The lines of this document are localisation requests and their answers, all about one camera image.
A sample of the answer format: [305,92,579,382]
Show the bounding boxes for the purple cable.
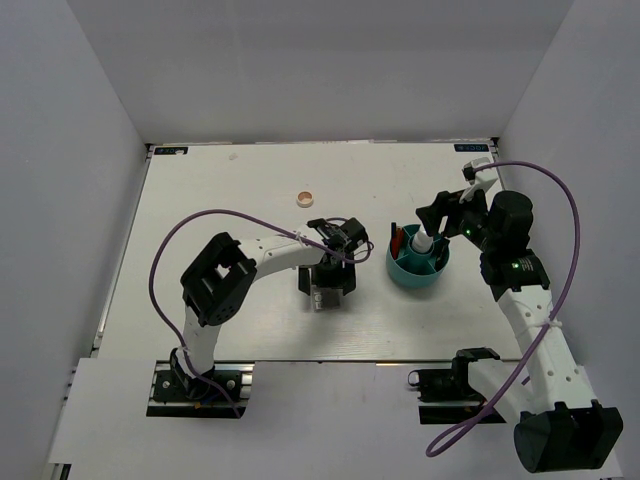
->
[149,208,375,419]
[424,160,581,459]

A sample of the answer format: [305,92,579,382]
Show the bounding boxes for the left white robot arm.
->
[170,218,371,400]

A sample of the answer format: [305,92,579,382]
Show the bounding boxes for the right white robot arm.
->
[416,191,623,473]

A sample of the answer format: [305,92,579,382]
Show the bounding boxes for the teal round organizer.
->
[386,224,450,289]

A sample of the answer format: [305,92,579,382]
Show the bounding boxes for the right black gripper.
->
[415,182,498,252]

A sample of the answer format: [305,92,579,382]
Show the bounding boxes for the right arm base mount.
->
[407,347,500,425]

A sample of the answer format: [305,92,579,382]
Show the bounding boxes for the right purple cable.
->
[424,160,581,459]

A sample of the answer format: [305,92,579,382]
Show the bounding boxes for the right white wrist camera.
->
[459,157,498,203]

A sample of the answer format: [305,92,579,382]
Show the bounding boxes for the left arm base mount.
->
[146,361,254,419]

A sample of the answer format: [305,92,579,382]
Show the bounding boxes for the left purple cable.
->
[149,208,375,419]

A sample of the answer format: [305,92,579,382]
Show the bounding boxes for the black squeeze tube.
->
[434,237,450,271]

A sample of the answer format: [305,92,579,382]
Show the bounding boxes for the red lip gloss tube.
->
[390,227,404,260]

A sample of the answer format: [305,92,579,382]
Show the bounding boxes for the clear eyeshadow palette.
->
[310,285,343,313]

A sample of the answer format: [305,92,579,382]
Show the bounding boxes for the white lotion bottle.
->
[410,226,434,254]

